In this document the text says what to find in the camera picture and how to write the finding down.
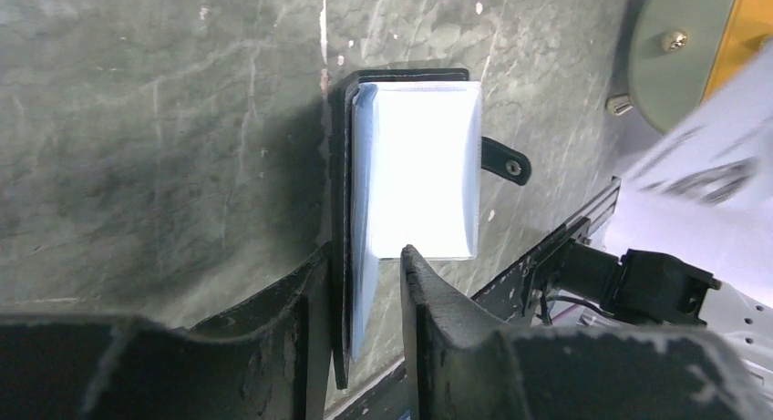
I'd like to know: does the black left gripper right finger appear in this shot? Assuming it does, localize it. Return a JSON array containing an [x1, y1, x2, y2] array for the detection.
[[400, 246, 772, 419]]

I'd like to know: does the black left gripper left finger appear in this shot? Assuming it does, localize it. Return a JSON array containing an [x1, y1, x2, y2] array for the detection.
[[1, 248, 332, 419]]

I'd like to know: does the black card holder wallet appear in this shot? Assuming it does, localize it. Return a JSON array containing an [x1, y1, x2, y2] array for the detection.
[[327, 67, 532, 389]]

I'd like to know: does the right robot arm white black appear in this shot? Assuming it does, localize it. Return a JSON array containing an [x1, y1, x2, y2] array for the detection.
[[594, 48, 772, 388]]

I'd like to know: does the cream cylinder orange face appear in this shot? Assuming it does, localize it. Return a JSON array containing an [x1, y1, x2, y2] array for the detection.
[[606, 0, 772, 134]]

